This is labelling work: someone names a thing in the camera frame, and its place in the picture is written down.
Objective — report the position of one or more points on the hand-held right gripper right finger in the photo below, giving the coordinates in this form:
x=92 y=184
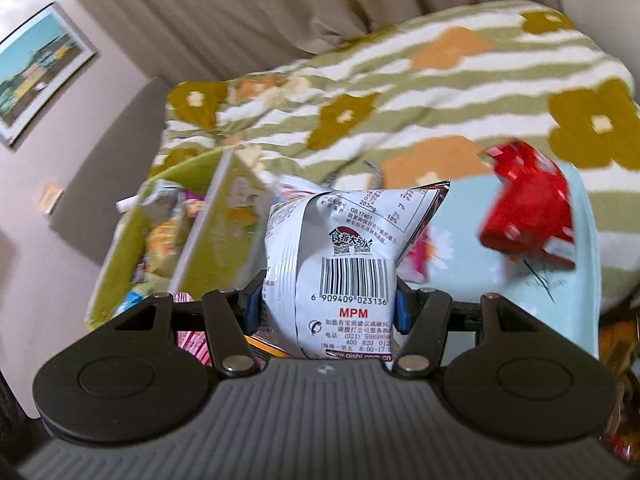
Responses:
x=400 y=311

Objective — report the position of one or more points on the flower-print blanket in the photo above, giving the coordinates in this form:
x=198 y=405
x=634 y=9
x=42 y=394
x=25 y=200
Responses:
x=450 y=100

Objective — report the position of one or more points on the pink striped snack bag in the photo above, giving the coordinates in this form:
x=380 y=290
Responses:
x=417 y=256

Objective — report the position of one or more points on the pile of snack packets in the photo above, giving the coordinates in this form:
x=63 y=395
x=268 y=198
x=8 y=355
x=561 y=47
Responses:
x=165 y=240

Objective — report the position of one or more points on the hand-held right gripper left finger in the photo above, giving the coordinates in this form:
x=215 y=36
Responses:
x=252 y=306

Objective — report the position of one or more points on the beige curtain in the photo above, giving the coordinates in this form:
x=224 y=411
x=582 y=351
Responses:
x=250 y=10

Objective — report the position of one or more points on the framed wall poster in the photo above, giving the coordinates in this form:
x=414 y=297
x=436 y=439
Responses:
x=40 y=70

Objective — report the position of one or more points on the small beige wall fixture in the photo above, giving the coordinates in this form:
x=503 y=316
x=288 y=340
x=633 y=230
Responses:
x=51 y=199

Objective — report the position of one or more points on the white barcode snack bag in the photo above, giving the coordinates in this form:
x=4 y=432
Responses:
x=345 y=260

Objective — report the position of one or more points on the red foil snack bag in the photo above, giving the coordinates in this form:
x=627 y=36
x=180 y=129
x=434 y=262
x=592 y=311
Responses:
x=527 y=200

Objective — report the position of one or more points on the small white box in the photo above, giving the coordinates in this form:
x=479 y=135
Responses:
x=126 y=204

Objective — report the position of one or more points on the green cardboard box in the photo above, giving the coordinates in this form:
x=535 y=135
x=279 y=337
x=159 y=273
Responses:
x=220 y=225

